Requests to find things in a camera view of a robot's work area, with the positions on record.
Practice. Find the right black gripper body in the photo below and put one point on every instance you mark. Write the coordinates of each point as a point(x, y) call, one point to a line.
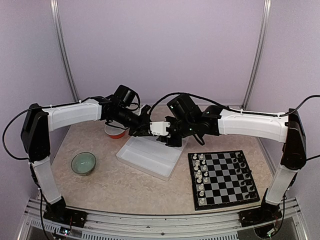
point(176, 143)

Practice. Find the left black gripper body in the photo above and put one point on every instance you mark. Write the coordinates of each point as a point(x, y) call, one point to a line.
point(139, 125)

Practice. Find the white divided plastic tray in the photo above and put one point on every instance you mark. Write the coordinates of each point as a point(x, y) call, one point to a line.
point(150, 156)

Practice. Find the black white chess board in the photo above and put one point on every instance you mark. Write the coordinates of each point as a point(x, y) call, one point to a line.
point(218, 191)

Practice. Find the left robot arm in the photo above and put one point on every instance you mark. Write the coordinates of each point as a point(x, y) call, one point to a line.
point(45, 128)

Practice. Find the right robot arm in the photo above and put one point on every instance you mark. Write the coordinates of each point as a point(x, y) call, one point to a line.
point(217, 119)

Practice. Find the row of black chess pieces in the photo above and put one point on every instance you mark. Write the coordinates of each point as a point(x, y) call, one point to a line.
point(242, 179)

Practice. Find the orange white bowl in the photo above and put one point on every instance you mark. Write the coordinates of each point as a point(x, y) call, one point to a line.
point(114, 132)

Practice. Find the green glass bowl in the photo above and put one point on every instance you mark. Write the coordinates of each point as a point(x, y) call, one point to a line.
point(84, 163)

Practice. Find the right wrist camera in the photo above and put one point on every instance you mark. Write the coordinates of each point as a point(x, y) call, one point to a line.
point(159, 128)

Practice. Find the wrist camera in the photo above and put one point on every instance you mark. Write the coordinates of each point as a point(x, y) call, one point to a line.
point(126, 97)
point(159, 128)

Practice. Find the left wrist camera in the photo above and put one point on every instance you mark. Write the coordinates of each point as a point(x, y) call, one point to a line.
point(126, 97)

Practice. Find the front aluminium rail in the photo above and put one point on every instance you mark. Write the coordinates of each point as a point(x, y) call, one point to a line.
point(104, 225)

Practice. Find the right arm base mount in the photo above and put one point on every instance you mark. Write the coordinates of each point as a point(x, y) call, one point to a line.
point(257, 216)

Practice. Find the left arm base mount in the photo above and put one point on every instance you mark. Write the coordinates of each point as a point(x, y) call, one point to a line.
point(70, 217)

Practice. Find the left aluminium frame post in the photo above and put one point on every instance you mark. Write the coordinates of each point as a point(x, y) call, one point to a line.
point(54, 5)

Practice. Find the aluminium frame post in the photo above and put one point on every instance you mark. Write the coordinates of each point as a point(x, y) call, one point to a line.
point(54, 5)
point(258, 53)

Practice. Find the right aluminium frame post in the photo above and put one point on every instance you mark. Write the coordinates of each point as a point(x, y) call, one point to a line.
point(258, 53)

